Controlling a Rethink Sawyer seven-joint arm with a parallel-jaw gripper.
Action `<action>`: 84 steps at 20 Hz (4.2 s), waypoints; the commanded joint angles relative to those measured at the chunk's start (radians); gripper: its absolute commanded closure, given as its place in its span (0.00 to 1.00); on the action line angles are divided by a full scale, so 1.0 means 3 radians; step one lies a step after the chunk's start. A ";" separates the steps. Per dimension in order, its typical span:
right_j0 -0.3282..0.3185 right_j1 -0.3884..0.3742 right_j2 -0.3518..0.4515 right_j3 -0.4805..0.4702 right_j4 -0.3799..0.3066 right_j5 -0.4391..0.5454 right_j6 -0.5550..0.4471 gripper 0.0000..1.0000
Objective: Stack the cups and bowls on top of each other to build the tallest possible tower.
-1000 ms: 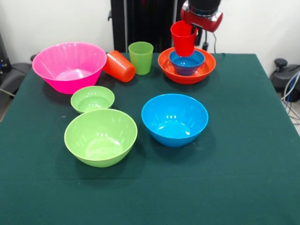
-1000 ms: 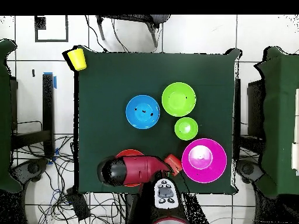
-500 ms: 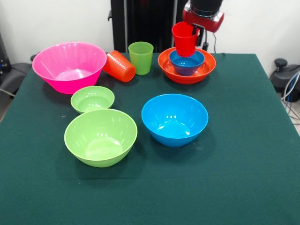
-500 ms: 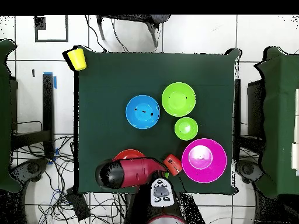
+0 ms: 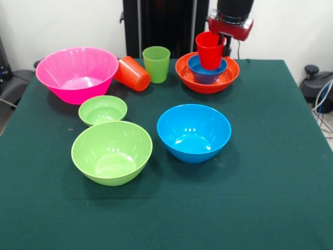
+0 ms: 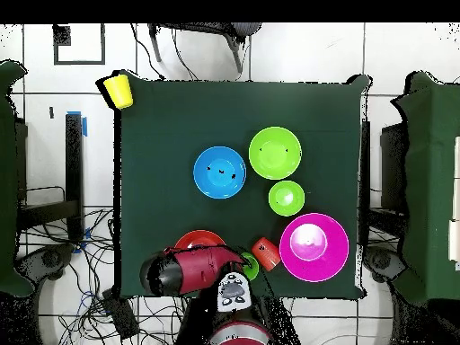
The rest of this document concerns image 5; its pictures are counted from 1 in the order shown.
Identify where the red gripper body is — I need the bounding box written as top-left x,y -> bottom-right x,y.
207,9 -> 254,42

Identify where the red cup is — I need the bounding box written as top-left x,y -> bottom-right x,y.
195,31 -> 226,70

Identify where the orange bowl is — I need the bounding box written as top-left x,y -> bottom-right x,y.
175,52 -> 240,95

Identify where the small dark blue bowl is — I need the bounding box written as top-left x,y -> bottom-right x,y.
187,55 -> 228,85

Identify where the large light blue bowl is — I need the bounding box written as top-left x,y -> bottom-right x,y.
156,104 -> 232,165

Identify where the orange cup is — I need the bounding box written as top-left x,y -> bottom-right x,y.
114,56 -> 151,92

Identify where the large green bowl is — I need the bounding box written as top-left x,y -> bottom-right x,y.
71,120 -> 153,186

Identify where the green cup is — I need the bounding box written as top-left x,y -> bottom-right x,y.
142,46 -> 171,84

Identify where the black chair base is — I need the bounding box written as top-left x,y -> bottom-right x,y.
299,65 -> 333,114

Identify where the small green bowl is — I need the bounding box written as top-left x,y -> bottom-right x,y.
78,95 -> 128,127

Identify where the large pink bowl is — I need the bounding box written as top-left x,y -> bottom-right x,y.
35,46 -> 119,105

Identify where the dark green table cloth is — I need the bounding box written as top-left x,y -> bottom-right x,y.
0,57 -> 333,250

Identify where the grey office chair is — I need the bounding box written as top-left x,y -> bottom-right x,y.
0,69 -> 36,109

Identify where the black equipment box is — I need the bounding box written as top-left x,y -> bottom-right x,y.
0,36 -> 14,82

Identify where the bundle of floor cables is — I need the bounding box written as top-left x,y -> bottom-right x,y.
311,78 -> 333,138

